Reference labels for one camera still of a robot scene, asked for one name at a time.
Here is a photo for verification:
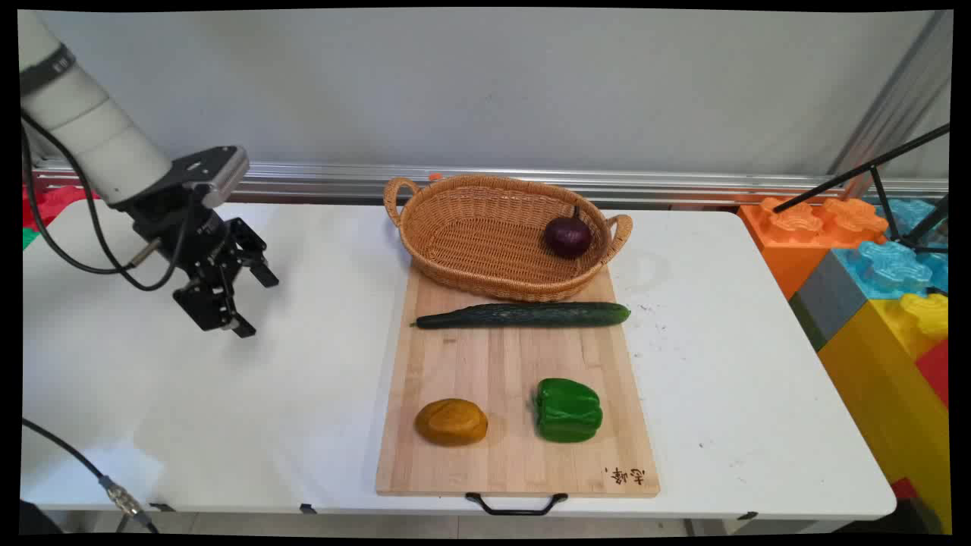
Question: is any long green cucumber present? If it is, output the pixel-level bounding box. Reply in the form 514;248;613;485
410;301;632;331

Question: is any red foam mat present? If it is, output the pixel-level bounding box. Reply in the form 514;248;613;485
22;185;100;231

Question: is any purple red onion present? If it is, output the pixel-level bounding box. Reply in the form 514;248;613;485
543;206;594;260

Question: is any black cable with metal connector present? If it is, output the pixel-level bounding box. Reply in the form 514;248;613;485
21;419;161;534

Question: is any green bell pepper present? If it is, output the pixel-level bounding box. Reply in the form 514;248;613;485
533;378;605;444

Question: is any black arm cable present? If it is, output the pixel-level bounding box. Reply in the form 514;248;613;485
21;112;200;293

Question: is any black tripod stand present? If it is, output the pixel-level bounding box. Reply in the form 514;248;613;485
772;123;951;256

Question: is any woven wicker basket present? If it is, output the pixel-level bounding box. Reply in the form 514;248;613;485
383;174;634;303

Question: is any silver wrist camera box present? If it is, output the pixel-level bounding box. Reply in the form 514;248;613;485
173;146;251;209

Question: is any grey toy brick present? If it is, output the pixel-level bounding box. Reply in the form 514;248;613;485
788;250;870;352

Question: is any orange toy brick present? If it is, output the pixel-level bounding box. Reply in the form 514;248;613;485
737;196;890;301

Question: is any blue toy brick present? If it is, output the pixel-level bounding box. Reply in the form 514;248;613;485
872;198;950;242
832;240;950;301

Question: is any red toy brick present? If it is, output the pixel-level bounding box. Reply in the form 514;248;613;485
914;337;951;411

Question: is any wooden cutting board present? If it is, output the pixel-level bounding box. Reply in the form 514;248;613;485
375;265;661;517

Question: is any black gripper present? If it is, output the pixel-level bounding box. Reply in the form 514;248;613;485
134;186;280;339

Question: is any yellow toy brick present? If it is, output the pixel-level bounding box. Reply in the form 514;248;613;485
818;292;954;534

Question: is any aluminium rail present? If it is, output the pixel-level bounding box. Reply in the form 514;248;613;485
30;159;949;206

